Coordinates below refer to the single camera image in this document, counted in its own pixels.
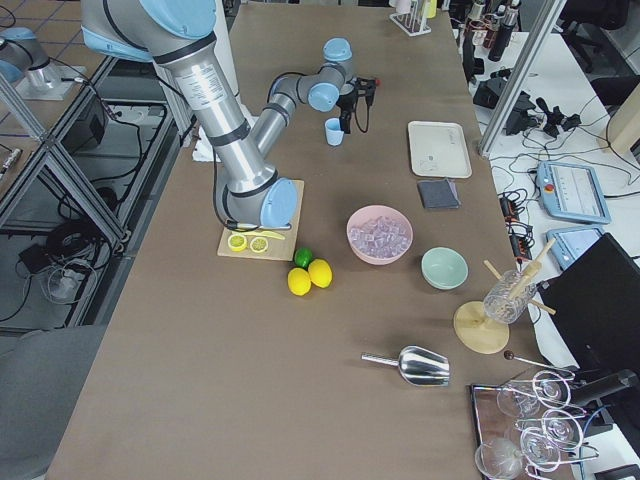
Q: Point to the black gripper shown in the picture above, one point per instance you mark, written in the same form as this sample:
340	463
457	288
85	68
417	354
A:
346	102

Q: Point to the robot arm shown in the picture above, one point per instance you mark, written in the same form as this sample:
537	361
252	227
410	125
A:
180	37

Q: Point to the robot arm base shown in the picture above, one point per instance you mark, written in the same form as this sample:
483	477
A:
26	65

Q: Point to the blue plastic cup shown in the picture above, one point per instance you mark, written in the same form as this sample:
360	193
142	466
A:
334	134

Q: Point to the pile of clear ice cubes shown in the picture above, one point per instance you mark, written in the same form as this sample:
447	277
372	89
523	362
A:
382	237

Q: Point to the pink-white cup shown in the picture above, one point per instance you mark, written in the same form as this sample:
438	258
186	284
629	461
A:
402	7

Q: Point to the yellow-green cup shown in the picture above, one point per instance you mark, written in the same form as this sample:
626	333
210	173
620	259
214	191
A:
430	8

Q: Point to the wooden cup stand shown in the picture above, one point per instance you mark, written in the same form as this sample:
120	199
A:
483	326

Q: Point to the steel ice scoop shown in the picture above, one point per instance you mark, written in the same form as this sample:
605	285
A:
417	366

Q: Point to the cream rabbit tray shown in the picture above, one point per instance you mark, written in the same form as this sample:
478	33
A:
438	149

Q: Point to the grey folded cloth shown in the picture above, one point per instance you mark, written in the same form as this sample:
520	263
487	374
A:
438	194

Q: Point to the pink bowl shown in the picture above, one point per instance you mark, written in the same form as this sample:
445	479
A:
372	211

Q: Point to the green lime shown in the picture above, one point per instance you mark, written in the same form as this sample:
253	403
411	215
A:
303	257

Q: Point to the wooden cutting board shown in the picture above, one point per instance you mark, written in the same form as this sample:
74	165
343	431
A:
278	249

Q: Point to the steel muddler rod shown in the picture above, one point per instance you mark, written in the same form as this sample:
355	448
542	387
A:
250	227

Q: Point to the lemon slice upper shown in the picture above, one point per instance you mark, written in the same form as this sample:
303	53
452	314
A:
259	245

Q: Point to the lemon slice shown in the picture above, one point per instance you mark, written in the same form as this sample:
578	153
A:
237	242
259	245

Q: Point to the yellow lemon upper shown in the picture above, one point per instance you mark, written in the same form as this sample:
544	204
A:
320	273

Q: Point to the yellow lemon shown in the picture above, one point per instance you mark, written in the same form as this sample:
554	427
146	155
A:
320	273
298	281

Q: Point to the lemon slice lower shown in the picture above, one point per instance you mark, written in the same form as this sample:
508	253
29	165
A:
237	242

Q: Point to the yellow lemon lower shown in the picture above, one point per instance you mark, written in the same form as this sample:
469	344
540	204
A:
298	281

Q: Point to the green bowl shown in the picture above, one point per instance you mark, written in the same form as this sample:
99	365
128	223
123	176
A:
444	268

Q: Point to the blue teach pendant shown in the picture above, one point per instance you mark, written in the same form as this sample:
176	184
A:
571	243
571	192

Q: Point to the clear glass on stand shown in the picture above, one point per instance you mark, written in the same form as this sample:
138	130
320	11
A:
503	308

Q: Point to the black laptop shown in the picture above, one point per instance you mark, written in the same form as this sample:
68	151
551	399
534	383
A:
597	307

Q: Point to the wine glass rack tray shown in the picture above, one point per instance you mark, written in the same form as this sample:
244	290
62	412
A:
529	427

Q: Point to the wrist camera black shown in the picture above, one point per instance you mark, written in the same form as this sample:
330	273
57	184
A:
366	88

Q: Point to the white wire cup rack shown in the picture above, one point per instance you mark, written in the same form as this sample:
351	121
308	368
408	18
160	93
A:
413	24

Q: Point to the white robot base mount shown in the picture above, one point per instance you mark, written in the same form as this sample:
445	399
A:
203	150

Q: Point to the aluminium frame post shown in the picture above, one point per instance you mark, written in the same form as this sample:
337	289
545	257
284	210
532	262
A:
543	24

